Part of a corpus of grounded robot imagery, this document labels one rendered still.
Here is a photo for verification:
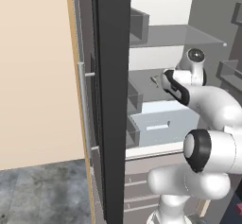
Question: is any dark grey fridge door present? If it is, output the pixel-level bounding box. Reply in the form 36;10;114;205
71;0;132;224

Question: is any small grey fish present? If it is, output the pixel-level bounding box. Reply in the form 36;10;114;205
149;75;162;89

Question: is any grey fridge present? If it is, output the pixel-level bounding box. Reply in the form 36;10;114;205
124;0;242;224

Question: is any grey door bin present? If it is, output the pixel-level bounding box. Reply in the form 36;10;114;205
125;115;142;149
129;7;150;46
127;78;144;116

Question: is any pale blue crisper drawer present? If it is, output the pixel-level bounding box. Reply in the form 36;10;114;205
130;99;201;148

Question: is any silver fridge door handle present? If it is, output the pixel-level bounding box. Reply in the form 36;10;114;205
77;60;100;160

